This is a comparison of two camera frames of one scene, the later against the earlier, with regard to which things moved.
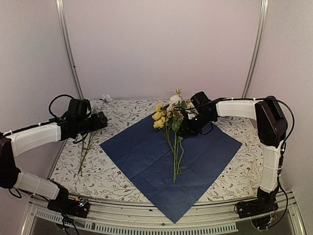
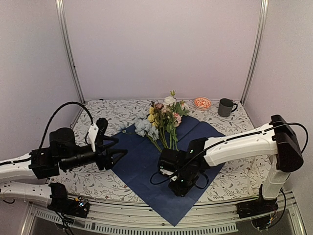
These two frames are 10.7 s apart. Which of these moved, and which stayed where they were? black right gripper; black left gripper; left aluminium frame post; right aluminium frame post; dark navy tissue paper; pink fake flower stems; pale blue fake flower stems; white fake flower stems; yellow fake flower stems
Moved: white fake flower stems; pink fake flower stems; black right gripper; black left gripper; yellow fake flower stems; pale blue fake flower stems
Stayed: left aluminium frame post; dark navy tissue paper; right aluminium frame post
